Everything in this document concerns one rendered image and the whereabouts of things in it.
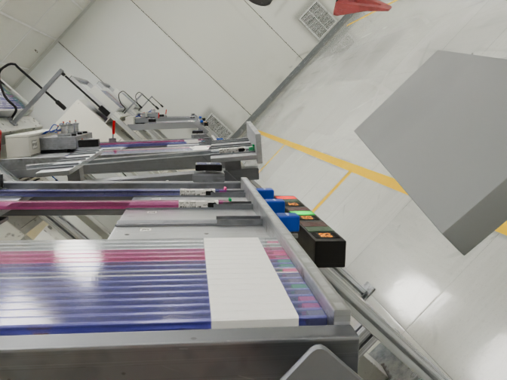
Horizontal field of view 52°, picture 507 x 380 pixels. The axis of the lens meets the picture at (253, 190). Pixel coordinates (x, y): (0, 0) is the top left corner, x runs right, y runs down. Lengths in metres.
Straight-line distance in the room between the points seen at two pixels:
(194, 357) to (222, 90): 8.12
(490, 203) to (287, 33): 8.06
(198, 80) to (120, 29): 1.38
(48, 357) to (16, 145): 1.72
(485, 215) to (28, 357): 0.47
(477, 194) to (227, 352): 0.38
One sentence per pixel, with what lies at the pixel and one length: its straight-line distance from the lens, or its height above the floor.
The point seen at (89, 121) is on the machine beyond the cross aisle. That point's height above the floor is 1.50.
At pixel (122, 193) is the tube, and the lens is 0.91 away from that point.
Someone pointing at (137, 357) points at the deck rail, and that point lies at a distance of 0.34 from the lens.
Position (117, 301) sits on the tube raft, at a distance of 0.40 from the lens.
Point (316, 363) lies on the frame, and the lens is 0.30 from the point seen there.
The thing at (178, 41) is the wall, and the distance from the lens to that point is 8.45.
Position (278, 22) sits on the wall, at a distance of 8.60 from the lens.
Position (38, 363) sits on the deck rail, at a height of 0.86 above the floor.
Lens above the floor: 0.89
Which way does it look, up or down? 11 degrees down
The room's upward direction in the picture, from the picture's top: 47 degrees counter-clockwise
